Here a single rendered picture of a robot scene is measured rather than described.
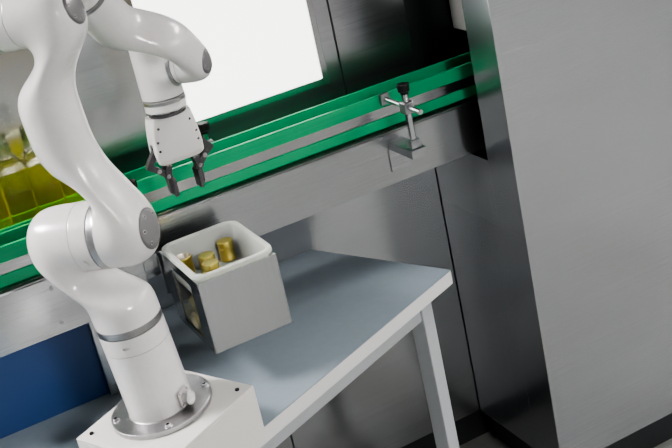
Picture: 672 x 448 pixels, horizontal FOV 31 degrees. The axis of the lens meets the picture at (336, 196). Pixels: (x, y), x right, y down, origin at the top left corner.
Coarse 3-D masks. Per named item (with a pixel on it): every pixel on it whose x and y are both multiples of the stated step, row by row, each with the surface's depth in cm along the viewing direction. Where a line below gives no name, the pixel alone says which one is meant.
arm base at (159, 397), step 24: (144, 336) 210; (168, 336) 214; (120, 360) 211; (144, 360) 211; (168, 360) 214; (120, 384) 214; (144, 384) 212; (168, 384) 214; (192, 384) 224; (120, 408) 223; (144, 408) 215; (168, 408) 215; (192, 408) 217; (120, 432) 216; (144, 432) 214; (168, 432) 213
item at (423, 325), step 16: (416, 320) 272; (432, 320) 277; (400, 336) 268; (416, 336) 278; (432, 336) 277; (384, 352) 264; (432, 352) 278; (432, 368) 279; (336, 384) 252; (432, 384) 281; (320, 400) 248; (432, 400) 283; (448, 400) 285; (304, 416) 245; (432, 416) 286; (448, 416) 285; (288, 432) 241; (448, 432) 286
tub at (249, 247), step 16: (224, 224) 256; (240, 224) 254; (176, 240) 253; (192, 240) 254; (208, 240) 255; (240, 240) 253; (256, 240) 244; (192, 256) 254; (240, 256) 256; (256, 256) 237; (192, 272) 236; (208, 272) 234; (224, 272) 236
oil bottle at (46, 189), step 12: (24, 156) 245; (36, 156) 244; (36, 168) 245; (36, 180) 245; (48, 180) 247; (36, 192) 246; (48, 192) 247; (60, 192) 248; (48, 204) 248; (60, 204) 249
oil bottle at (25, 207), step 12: (12, 156) 244; (0, 168) 242; (12, 168) 243; (24, 168) 244; (0, 180) 242; (12, 180) 243; (24, 180) 244; (12, 192) 244; (24, 192) 245; (12, 204) 244; (24, 204) 246; (36, 204) 247; (12, 216) 245; (24, 216) 246
